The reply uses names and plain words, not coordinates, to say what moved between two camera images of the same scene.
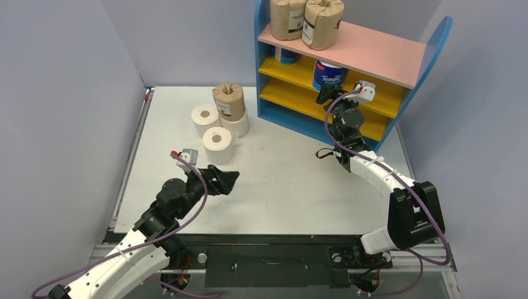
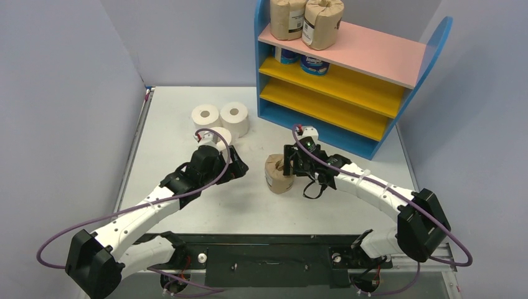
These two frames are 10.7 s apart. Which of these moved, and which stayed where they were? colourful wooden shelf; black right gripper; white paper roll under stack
Moved: black right gripper
Stayed: colourful wooden shelf; white paper roll under stack
